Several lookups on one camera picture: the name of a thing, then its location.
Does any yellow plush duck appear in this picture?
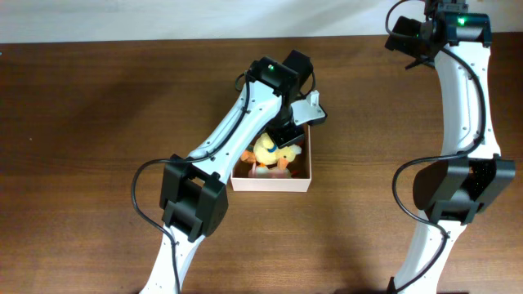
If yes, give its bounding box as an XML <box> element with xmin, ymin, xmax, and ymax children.
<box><xmin>240</xmin><ymin>133</ymin><xmax>302</xmax><ymax>170</ymax></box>

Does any white duck toy pink hat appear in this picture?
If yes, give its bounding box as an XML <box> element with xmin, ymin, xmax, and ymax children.
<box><xmin>248</xmin><ymin>164</ymin><xmax>293</xmax><ymax>179</ymax></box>

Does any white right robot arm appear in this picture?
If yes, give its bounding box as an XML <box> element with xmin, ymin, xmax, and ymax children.
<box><xmin>386</xmin><ymin>11</ymin><xmax>516</xmax><ymax>293</ymax></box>

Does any pink square wooden box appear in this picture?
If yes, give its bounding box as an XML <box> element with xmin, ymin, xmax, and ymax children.
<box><xmin>230</xmin><ymin>126</ymin><xmax>312</xmax><ymax>193</ymax></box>

